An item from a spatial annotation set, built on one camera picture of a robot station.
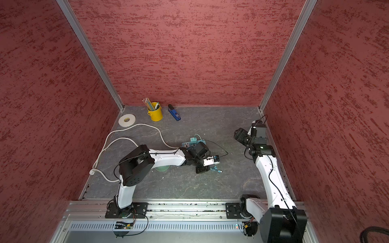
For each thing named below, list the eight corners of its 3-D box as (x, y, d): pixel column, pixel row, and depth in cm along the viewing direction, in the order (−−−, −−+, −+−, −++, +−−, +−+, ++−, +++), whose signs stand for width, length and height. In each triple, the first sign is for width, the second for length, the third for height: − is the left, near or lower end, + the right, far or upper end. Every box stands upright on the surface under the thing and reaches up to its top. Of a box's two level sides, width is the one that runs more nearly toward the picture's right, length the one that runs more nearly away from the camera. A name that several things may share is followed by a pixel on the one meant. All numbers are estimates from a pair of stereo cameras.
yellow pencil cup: (150, 121, 114) (146, 110, 105) (152, 112, 120) (149, 101, 110) (162, 121, 114) (158, 110, 105) (163, 112, 120) (161, 102, 110)
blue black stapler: (176, 121, 114) (176, 118, 111) (167, 108, 123) (166, 105, 120) (181, 119, 115) (181, 116, 113) (171, 106, 124) (170, 103, 122)
